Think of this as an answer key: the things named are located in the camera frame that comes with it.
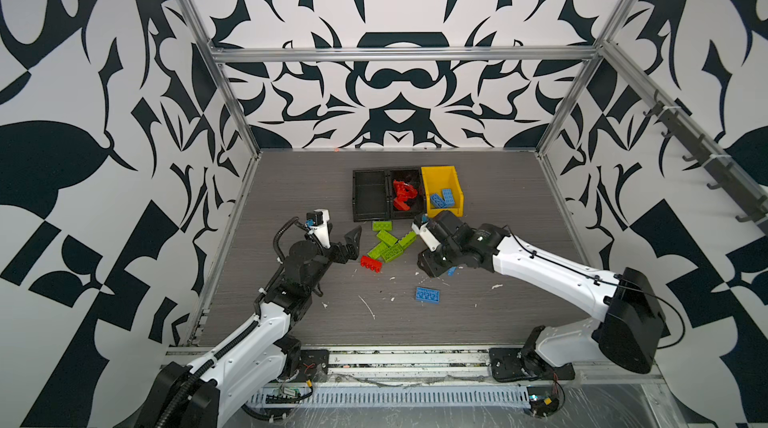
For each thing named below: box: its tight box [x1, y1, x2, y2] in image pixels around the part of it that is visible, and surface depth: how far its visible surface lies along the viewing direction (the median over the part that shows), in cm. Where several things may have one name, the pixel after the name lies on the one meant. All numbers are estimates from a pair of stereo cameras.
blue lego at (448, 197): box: [442, 188, 455, 207], surface depth 107 cm
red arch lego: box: [393, 182, 418, 211], surface depth 104 cm
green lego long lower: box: [367, 241, 390, 260], surface depth 95 cm
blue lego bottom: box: [415, 287, 441, 305], surface depth 86 cm
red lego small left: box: [360, 255, 383, 273], surface depth 91 cm
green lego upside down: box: [380, 243, 404, 263], surface depth 94 cm
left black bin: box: [352, 169, 390, 222], surface depth 104 cm
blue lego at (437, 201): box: [430, 193, 447, 208], surface depth 105 cm
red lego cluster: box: [393, 180, 418, 209], surface depth 105 cm
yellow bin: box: [420, 166, 464, 218], surface depth 107 cm
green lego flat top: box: [372, 221, 393, 231], surface depth 101 cm
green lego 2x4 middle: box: [376, 229, 399, 247], surface depth 97 cm
